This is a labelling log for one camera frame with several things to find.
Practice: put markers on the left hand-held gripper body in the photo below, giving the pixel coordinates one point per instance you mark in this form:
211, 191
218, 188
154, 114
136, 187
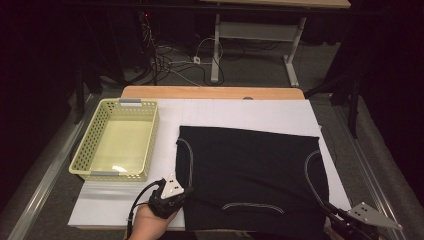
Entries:
171, 190

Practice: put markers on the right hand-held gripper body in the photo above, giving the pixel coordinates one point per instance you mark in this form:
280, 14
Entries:
366, 215

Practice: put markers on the black knit garment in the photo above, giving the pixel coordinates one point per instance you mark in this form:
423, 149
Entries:
250, 166

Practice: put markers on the pale green plastic basket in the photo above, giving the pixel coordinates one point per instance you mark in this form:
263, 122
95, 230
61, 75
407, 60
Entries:
123, 143

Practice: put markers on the person's left hand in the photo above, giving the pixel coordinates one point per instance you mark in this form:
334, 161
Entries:
146, 225

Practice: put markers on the white board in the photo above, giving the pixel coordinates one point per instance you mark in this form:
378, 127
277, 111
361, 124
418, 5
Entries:
216, 113

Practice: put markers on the black stand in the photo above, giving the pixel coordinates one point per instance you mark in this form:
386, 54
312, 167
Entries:
79, 93
353, 110

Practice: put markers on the grey table grommet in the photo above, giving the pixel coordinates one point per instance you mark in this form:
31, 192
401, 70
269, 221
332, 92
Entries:
248, 98

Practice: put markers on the white plug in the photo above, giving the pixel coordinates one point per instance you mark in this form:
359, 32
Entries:
196, 60

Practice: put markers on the desk with white legs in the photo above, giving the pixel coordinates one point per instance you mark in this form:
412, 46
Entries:
215, 50

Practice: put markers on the metal floor rail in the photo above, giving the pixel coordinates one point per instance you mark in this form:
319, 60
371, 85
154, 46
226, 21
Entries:
41, 186
374, 186

